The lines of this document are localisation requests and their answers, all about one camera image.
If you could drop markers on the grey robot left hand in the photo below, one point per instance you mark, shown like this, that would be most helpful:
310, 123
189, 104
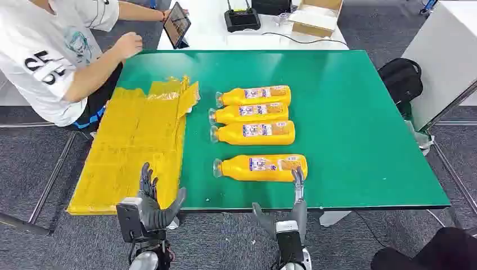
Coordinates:
152, 212

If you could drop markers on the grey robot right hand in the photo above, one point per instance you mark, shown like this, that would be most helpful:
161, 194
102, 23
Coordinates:
300, 212

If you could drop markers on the orange drink bottle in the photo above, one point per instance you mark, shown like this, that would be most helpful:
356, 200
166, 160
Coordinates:
242, 169
261, 138
261, 100
231, 116

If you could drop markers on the white table leg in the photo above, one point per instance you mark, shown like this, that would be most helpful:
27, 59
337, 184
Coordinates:
173, 224
333, 218

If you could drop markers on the yellow sheet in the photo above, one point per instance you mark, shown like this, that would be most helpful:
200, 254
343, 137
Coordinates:
134, 149

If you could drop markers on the green table mat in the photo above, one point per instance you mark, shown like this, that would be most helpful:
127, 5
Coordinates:
354, 130

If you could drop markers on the person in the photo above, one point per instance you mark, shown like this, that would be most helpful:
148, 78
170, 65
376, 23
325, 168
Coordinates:
439, 249
33, 56

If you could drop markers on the black backpack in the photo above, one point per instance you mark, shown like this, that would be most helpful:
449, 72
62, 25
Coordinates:
400, 80

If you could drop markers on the person's right hand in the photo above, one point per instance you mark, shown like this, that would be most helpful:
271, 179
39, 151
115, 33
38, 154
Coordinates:
128, 44

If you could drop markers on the white table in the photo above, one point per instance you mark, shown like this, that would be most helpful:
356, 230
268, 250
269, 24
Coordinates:
208, 33

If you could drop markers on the black tablet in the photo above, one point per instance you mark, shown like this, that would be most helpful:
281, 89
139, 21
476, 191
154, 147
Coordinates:
177, 25

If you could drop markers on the open cardboard box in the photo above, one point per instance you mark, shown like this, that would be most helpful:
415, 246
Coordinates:
316, 20

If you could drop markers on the red wristband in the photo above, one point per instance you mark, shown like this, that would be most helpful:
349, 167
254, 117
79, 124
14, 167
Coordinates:
163, 16

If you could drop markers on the black router with antennas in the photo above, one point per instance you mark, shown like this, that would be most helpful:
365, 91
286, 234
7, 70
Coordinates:
242, 20

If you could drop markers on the black box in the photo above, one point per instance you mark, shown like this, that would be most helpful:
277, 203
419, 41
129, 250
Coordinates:
272, 6

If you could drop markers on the white cabinet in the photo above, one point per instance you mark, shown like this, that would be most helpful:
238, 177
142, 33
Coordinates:
439, 56

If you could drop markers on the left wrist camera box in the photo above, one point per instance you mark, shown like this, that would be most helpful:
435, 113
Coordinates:
128, 220

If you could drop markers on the metal floor frame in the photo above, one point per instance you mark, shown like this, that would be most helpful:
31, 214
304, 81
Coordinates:
48, 182

